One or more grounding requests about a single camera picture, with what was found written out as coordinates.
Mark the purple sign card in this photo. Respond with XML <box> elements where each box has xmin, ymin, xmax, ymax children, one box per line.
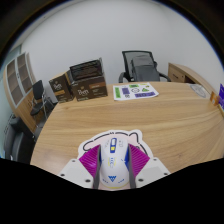
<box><xmin>218</xmin><ymin>83</ymin><xmax>224</xmax><ymax>111</ymax></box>

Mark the small brown cardboard box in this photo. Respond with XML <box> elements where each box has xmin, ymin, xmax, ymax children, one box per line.
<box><xmin>48</xmin><ymin>73</ymin><xmax>75</xmax><ymax>104</ymax></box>

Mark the wooden side desk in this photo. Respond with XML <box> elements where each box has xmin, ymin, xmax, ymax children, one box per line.
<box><xmin>167</xmin><ymin>62</ymin><xmax>214</xmax><ymax>94</ymax></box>

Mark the small black chair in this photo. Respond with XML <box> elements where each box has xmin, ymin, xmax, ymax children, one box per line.
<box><xmin>29</xmin><ymin>79</ymin><xmax>57</xmax><ymax>118</ymax></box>

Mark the large brown cardboard box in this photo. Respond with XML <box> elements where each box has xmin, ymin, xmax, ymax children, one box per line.
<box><xmin>68</xmin><ymin>72</ymin><xmax>109</xmax><ymax>102</ymax></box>

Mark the printed sticker sheet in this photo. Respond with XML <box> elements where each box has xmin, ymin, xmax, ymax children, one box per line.
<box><xmin>112</xmin><ymin>82</ymin><xmax>160</xmax><ymax>102</ymax></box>

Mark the black mesh basket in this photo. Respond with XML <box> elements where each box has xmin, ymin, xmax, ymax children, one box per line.
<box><xmin>69</xmin><ymin>58</ymin><xmax>104</xmax><ymax>82</ymax></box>

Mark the black mesh office chair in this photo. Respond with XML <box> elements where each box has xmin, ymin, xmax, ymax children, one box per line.
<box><xmin>118</xmin><ymin>50</ymin><xmax>172</xmax><ymax>84</ymax></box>

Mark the wooden shelf unit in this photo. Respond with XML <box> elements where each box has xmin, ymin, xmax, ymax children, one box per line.
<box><xmin>2</xmin><ymin>52</ymin><xmax>43</xmax><ymax>134</ymax></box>

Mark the black sofa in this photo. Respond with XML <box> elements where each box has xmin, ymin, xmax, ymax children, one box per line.
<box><xmin>3</xmin><ymin>114</ymin><xmax>36</xmax><ymax>164</ymax></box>

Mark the white blue yellow computer mouse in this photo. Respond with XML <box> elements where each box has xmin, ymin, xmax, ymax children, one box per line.
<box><xmin>99</xmin><ymin>136</ymin><xmax>131</xmax><ymax>190</ymax></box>

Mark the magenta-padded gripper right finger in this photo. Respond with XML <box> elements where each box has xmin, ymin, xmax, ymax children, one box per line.
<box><xmin>127</xmin><ymin>143</ymin><xmax>171</xmax><ymax>190</ymax></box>

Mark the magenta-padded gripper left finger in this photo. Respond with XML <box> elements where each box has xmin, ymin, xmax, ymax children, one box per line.
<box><xmin>57</xmin><ymin>144</ymin><xmax>102</xmax><ymax>190</ymax></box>

